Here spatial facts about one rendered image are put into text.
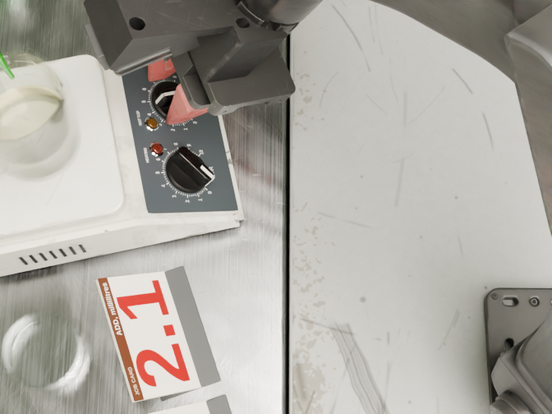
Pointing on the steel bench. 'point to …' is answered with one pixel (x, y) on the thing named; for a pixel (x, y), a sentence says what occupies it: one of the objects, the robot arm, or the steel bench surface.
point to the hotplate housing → (121, 126)
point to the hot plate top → (95, 88)
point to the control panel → (195, 126)
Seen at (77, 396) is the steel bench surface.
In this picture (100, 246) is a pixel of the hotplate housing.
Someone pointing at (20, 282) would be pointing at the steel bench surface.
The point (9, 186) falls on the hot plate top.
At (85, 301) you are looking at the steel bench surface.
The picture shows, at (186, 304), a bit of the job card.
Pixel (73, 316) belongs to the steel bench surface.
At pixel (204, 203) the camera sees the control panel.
